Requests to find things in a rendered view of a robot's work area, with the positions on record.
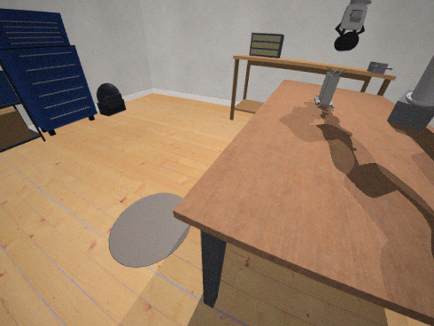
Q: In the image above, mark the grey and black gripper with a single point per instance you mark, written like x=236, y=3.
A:
x=352, y=26

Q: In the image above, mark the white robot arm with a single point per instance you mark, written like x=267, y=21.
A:
x=423, y=94

